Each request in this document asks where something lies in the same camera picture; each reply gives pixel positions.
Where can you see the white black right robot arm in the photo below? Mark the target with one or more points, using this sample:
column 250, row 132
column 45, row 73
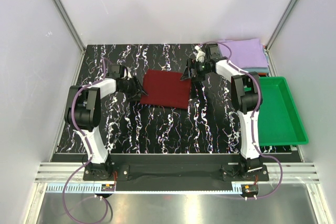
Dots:
column 246, row 98

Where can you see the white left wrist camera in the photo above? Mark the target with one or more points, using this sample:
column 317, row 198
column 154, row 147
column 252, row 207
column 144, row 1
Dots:
column 127, row 73

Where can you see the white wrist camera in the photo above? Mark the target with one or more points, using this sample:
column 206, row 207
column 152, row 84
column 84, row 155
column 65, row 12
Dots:
column 200, row 56
column 127, row 73

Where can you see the aluminium front rail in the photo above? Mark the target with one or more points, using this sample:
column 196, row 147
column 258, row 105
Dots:
column 291, row 173

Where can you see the folded lavender t shirt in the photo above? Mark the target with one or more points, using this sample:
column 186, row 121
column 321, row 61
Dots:
column 245, row 53

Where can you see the right aluminium frame post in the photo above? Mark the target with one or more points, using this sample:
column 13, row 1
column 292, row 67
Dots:
column 285, row 16

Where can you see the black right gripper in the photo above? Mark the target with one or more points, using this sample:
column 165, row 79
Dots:
column 197, row 77

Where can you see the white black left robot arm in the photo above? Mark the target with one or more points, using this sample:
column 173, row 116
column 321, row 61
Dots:
column 83, row 113

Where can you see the aluminium frame post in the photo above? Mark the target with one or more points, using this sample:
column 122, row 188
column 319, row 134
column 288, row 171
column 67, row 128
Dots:
column 285, row 16
column 67, row 21

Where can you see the white slotted cable duct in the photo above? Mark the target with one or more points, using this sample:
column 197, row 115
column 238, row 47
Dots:
column 122, row 188

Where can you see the dark red t shirt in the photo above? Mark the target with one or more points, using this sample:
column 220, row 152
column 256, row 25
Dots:
column 165, row 88

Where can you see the left aluminium frame post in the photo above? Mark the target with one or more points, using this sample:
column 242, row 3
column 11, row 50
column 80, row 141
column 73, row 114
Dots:
column 67, row 21

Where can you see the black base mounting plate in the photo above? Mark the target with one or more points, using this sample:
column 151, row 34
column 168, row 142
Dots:
column 183, row 170

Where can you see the green plastic tray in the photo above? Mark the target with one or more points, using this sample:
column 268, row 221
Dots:
column 279, row 122

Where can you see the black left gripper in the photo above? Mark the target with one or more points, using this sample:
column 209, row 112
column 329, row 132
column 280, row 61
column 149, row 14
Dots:
column 137, row 87

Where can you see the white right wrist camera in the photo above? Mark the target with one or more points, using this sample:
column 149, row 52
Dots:
column 200, row 56

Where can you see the folded grey blue t shirt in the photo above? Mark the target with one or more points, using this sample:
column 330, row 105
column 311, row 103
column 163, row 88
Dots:
column 259, row 69

